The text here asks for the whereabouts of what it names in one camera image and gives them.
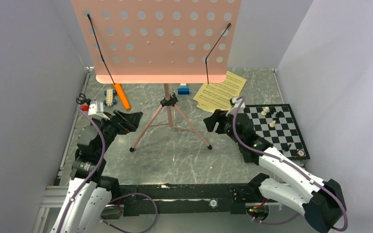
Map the black chess piece left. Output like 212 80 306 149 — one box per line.
268 107 275 116

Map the black chess piece right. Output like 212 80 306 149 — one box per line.
274 111 284 118

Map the black chess piece near edge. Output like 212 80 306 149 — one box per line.
283 144 291 151

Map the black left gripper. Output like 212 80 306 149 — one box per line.
96 109 142 156

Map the white chess piece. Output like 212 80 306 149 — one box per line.
261 107 270 116
269 120 276 128

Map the white chess piece upper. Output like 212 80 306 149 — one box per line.
261 107 270 116

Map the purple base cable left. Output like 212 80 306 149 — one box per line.
99 193 159 233

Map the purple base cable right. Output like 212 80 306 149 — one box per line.
250 210 301 226

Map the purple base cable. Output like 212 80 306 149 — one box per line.
250 210 301 226
99 193 159 233

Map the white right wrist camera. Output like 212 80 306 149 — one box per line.
226 97 245 116

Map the pink music stand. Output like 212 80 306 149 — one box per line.
70 0 242 152

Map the orange toy microphone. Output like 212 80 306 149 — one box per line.
112 83 131 111

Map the round chessboard emblem sticker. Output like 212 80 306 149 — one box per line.
297 149 306 157

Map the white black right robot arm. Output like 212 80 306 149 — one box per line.
204 105 348 233

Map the black white chessboard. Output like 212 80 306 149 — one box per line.
244 104 310 160

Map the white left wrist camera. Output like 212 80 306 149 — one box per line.
80 100 111 120

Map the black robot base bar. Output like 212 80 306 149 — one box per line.
110 183 273 216

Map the black microphone stand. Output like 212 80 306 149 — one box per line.
76 93 91 105

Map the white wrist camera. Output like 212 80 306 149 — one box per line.
80 100 111 120
226 97 245 116

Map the white chess piece lower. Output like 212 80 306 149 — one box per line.
269 120 276 128

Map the white blue toy car chassis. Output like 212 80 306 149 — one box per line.
103 88 117 107

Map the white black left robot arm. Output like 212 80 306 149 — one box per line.
50 110 143 233

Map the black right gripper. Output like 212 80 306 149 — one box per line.
203 109 243 147

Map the yellow sheet music page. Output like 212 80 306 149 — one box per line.
197 103 217 113
193 71 247 110

